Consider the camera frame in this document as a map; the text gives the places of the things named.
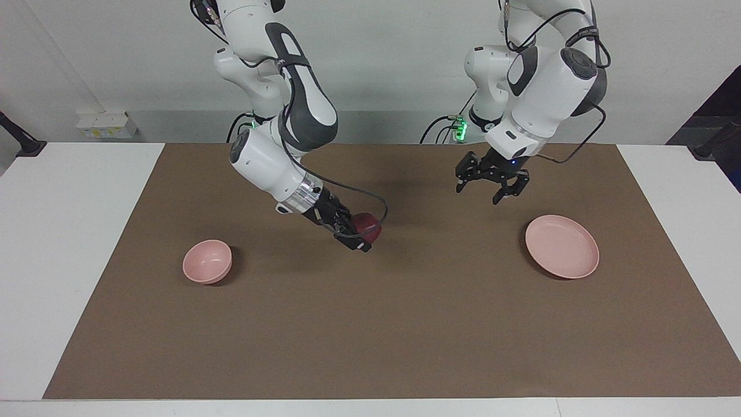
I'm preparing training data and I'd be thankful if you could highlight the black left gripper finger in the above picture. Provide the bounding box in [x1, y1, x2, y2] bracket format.
[455, 153, 490, 192]
[493, 173, 530, 204]

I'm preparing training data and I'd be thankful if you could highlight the dark red apple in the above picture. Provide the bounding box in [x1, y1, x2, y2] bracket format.
[351, 213, 383, 245]

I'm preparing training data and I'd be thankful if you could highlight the pink round plate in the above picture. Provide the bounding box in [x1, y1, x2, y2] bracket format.
[525, 215, 600, 279]

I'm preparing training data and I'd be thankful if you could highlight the pink bowl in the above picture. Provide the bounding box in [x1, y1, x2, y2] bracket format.
[182, 240, 233, 284]

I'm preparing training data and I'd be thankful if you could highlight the brown table mat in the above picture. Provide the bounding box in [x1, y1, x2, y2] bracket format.
[42, 143, 741, 400]

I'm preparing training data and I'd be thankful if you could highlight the black clamp stand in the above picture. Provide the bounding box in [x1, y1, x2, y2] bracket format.
[0, 111, 47, 158]
[693, 116, 741, 161]

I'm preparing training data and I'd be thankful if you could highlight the dark fabric partition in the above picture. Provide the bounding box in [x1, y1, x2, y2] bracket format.
[666, 65, 741, 193]

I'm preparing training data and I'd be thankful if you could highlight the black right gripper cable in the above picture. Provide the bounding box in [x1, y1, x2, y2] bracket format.
[191, 0, 388, 239]

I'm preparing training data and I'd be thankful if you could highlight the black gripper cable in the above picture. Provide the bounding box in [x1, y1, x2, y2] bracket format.
[191, 0, 388, 239]
[501, 0, 608, 164]

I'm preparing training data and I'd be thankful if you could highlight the black base cable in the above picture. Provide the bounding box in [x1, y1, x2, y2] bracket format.
[420, 115, 459, 144]
[226, 113, 254, 144]

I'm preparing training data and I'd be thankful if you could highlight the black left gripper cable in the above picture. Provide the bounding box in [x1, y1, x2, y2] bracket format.
[501, 0, 608, 164]

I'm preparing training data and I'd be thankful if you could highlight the white wall power strip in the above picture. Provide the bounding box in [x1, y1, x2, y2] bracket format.
[76, 111, 138, 140]

